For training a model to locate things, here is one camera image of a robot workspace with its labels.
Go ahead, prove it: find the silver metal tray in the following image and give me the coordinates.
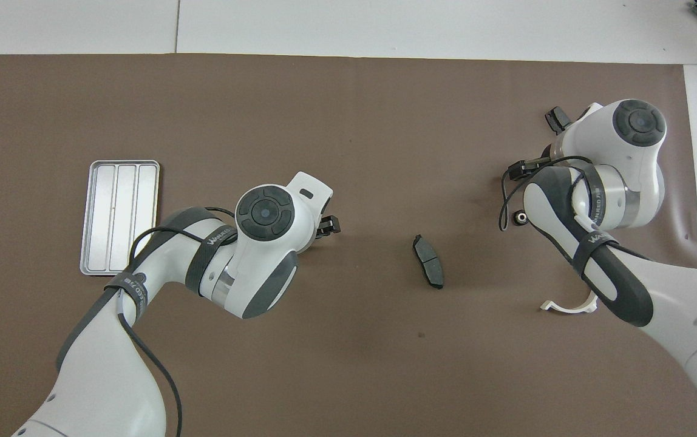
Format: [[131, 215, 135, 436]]
[[80, 160, 161, 277]]

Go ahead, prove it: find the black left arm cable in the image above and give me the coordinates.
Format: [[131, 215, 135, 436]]
[[103, 206, 184, 437]]

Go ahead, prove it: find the brown table mat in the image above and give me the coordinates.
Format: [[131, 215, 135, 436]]
[[0, 53, 697, 437]]

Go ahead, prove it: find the white curved plastic bracket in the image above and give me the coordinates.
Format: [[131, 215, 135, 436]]
[[540, 290, 598, 314]]

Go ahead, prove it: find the dark grey brake pad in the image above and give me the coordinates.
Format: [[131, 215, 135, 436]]
[[545, 106, 573, 135], [412, 234, 446, 290]]

